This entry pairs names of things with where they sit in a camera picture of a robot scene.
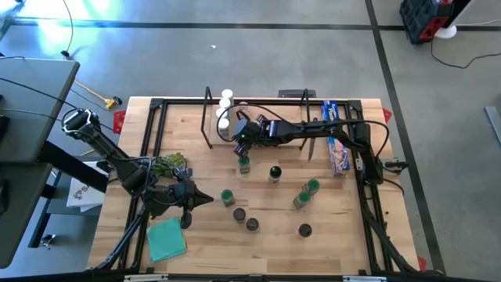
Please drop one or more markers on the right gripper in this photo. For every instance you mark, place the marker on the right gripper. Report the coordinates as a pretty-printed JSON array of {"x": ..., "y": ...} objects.
[{"x": 246, "y": 131}]

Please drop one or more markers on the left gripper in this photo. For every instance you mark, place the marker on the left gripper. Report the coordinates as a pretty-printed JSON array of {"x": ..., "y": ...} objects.
[{"x": 184, "y": 196}]

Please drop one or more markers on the green-lid spice jar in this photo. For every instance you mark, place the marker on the green-lid spice jar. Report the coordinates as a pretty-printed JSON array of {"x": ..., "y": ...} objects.
[
  {"x": 226, "y": 196},
  {"x": 244, "y": 161},
  {"x": 312, "y": 185}
]

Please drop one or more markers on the black-lid jar purple label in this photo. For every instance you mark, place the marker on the black-lid jar purple label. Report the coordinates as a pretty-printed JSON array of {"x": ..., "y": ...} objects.
[{"x": 275, "y": 172}]

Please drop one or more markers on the white-lid bagel seasoning jar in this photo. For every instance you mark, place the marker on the white-lid bagel seasoning jar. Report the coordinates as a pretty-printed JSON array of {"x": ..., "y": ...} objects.
[{"x": 222, "y": 113}]

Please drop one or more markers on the small glass jar tan lid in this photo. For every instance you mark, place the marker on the small glass jar tan lid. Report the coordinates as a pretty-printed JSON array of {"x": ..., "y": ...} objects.
[{"x": 243, "y": 105}]

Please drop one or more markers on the green-lid oregano jar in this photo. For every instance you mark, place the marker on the green-lid oregano jar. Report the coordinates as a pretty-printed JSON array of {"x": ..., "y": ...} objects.
[{"x": 302, "y": 199}]

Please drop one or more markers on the black-lid jar orange contents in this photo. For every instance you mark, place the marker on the black-lid jar orange contents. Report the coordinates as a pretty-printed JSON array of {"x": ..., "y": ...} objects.
[{"x": 304, "y": 230}]

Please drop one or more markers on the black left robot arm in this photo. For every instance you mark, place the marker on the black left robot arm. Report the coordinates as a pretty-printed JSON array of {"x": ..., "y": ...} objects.
[{"x": 102, "y": 147}]

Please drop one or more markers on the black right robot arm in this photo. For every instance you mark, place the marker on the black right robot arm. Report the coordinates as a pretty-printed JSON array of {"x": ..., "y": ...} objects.
[{"x": 313, "y": 127}]

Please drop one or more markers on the black-lid chili powder jar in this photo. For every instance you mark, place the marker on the black-lid chili powder jar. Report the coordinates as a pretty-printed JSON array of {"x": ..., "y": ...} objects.
[{"x": 239, "y": 214}]

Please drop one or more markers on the succulent plant in black pot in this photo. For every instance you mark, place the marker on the succulent plant in black pot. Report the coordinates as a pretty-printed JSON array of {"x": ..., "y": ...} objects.
[{"x": 172, "y": 160}]

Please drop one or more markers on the teal folded cloth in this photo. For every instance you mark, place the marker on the teal folded cloth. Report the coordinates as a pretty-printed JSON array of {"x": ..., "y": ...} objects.
[{"x": 166, "y": 239}]

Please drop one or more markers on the black-lid thyme leaves jar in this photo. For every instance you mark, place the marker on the black-lid thyme leaves jar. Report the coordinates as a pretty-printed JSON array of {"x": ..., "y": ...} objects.
[{"x": 252, "y": 224}]

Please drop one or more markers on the black rectangular plate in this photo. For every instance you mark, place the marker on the black rectangular plate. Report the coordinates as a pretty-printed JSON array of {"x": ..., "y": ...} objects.
[{"x": 291, "y": 93}]

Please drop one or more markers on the white label strip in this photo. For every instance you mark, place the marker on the white label strip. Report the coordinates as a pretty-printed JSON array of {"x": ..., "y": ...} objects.
[
  {"x": 364, "y": 279},
  {"x": 145, "y": 278}
]

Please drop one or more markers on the blue plastic wrap box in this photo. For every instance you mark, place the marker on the blue plastic wrap box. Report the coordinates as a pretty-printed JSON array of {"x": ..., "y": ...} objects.
[{"x": 339, "y": 156}]

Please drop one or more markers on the red corner tag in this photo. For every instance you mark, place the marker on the red corner tag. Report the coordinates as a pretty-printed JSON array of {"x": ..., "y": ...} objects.
[
  {"x": 422, "y": 263},
  {"x": 119, "y": 122},
  {"x": 386, "y": 115}
]

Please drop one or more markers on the white paper sheet with logo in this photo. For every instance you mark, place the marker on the white paper sheet with logo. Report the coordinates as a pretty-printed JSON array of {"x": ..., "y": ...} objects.
[{"x": 84, "y": 194}]

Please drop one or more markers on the black diagonal desk brace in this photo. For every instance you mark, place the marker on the black diagonal desk brace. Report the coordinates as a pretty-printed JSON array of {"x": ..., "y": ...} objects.
[{"x": 66, "y": 164}]

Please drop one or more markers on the black plug connector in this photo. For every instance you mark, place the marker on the black plug connector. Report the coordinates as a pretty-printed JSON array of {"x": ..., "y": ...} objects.
[{"x": 394, "y": 164}]

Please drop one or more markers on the small silver clip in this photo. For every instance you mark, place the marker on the small silver clip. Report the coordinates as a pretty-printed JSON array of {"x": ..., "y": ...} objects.
[{"x": 47, "y": 241}]

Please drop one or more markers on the dark grey desk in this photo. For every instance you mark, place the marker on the dark grey desk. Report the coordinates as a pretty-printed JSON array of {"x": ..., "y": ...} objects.
[{"x": 19, "y": 219}]

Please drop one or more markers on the red and black crate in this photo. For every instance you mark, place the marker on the red and black crate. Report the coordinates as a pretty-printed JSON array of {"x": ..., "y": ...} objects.
[{"x": 420, "y": 17}]

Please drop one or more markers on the white stand base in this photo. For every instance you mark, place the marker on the white stand base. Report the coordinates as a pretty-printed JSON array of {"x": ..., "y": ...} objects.
[{"x": 446, "y": 30}]

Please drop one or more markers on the grey metal bar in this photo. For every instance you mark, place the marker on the grey metal bar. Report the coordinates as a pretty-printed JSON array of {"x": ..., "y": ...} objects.
[{"x": 494, "y": 121}]

